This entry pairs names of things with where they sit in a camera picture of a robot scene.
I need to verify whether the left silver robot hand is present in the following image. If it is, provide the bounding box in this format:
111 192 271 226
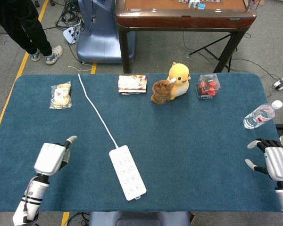
33 135 78 177

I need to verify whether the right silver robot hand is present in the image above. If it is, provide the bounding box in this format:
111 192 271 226
244 135 283 182

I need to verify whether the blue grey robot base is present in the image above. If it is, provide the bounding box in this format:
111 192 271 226
76 0 136 64

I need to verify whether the white floor power strip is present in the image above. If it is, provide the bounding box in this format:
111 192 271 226
62 25 82 45

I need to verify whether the clear plastic water bottle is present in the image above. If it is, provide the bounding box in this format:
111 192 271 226
242 100 283 129

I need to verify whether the bagged bread snack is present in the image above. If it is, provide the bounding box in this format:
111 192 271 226
49 81 72 110

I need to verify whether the blue table cloth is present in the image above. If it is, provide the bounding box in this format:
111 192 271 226
0 73 283 212

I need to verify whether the clear box with red toy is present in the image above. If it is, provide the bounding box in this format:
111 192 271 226
195 73 221 101

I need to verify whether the dark blue robot torso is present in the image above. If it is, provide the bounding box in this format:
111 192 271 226
88 211 191 226

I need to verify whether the yellow plush toy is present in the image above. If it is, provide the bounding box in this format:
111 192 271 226
167 62 191 101

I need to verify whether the brown spout pouch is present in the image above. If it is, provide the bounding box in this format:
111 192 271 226
150 79 176 104

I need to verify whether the person in black clothes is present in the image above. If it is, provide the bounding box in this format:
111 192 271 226
0 0 63 65

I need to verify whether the brown mahjong table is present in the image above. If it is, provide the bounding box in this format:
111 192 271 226
115 0 258 74

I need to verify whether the white power strip cable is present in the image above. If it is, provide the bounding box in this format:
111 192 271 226
78 73 120 149

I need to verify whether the black floor cable tangle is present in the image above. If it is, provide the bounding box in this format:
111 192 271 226
43 0 85 32

